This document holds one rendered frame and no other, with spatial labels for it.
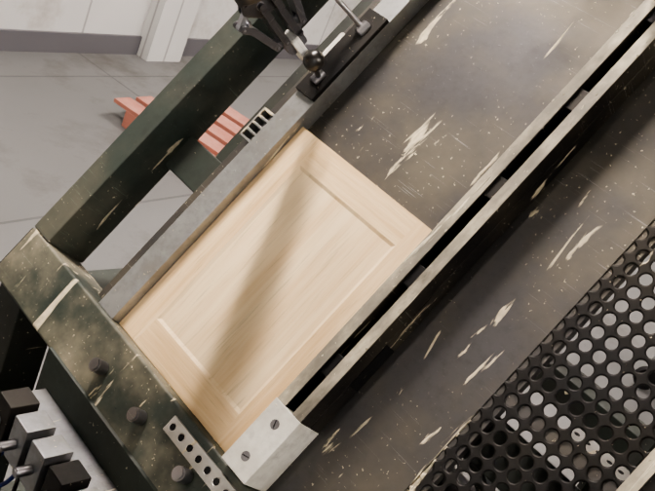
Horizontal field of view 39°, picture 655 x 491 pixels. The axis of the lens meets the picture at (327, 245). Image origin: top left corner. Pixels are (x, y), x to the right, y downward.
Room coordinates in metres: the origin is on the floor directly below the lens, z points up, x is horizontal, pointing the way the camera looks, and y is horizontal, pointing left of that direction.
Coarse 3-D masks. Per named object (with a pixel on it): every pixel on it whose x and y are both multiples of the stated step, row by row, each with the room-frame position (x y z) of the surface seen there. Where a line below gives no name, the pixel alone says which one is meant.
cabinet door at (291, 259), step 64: (256, 192) 1.55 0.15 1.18; (320, 192) 1.52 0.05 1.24; (384, 192) 1.48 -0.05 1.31; (192, 256) 1.48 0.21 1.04; (256, 256) 1.46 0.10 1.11; (320, 256) 1.43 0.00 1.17; (384, 256) 1.40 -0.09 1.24; (128, 320) 1.42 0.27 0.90; (192, 320) 1.40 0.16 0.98; (256, 320) 1.37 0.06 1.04; (320, 320) 1.34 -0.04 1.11; (192, 384) 1.31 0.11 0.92; (256, 384) 1.29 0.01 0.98
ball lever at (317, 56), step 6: (306, 54) 1.55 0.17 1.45; (312, 54) 1.55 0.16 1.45; (318, 54) 1.55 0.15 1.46; (306, 60) 1.54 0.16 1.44; (312, 60) 1.54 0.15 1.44; (318, 60) 1.54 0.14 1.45; (324, 60) 1.56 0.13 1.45; (306, 66) 1.55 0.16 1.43; (312, 66) 1.54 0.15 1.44; (318, 66) 1.55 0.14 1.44; (318, 72) 1.61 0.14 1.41; (324, 72) 1.65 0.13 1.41; (312, 78) 1.64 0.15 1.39; (318, 78) 1.64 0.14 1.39
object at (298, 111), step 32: (384, 0) 1.75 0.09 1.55; (416, 0) 1.74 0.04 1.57; (384, 32) 1.71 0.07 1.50; (352, 64) 1.67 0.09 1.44; (320, 96) 1.63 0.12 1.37; (288, 128) 1.60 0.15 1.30; (256, 160) 1.57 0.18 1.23; (224, 192) 1.54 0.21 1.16; (192, 224) 1.51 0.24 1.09; (160, 256) 1.48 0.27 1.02; (128, 288) 1.44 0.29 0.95
